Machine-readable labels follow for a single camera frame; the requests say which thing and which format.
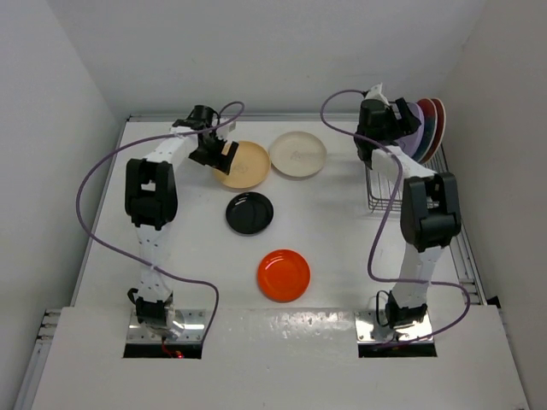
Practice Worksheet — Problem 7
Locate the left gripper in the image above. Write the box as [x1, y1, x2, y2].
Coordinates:
[190, 132, 238, 174]

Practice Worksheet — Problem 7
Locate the yellow plastic plate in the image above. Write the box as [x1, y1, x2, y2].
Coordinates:
[212, 141, 271, 190]

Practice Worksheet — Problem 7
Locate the lilac plastic plate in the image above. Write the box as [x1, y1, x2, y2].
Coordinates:
[396, 102, 425, 156]

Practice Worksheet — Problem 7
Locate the red teal floral plate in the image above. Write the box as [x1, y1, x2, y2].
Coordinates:
[413, 98, 438, 162]
[422, 97, 447, 163]

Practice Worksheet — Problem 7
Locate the black glossy plate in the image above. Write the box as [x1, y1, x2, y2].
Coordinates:
[225, 191, 274, 236]

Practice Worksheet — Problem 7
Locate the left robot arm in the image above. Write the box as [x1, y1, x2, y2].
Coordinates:
[125, 105, 238, 335]

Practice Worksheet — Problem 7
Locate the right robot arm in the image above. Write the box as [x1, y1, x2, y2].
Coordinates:
[354, 95, 462, 329]

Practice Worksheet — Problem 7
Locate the cream plastic plate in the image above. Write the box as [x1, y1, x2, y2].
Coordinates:
[268, 132, 327, 179]

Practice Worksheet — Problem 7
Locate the orange glossy plate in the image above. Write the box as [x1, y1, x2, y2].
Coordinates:
[256, 249, 311, 303]

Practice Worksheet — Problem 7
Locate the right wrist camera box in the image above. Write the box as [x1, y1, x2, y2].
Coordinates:
[364, 83, 390, 106]

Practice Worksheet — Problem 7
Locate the grey wire dish rack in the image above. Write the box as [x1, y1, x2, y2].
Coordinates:
[359, 103, 455, 213]

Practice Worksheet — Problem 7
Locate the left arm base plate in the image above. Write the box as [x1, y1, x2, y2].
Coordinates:
[123, 309, 206, 360]

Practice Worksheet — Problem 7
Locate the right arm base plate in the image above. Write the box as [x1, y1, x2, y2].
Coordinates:
[355, 308, 437, 359]

